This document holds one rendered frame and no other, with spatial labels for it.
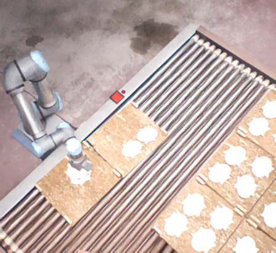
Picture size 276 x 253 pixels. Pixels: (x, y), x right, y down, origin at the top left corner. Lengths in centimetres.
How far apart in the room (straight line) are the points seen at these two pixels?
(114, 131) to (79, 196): 47
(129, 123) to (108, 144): 20
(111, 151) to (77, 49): 186
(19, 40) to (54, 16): 49
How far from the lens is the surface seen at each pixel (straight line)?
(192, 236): 207
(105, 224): 207
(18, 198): 220
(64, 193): 212
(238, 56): 264
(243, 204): 218
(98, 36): 389
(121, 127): 224
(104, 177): 212
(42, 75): 180
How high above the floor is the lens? 296
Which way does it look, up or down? 64 degrees down
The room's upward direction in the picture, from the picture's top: 4 degrees counter-clockwise
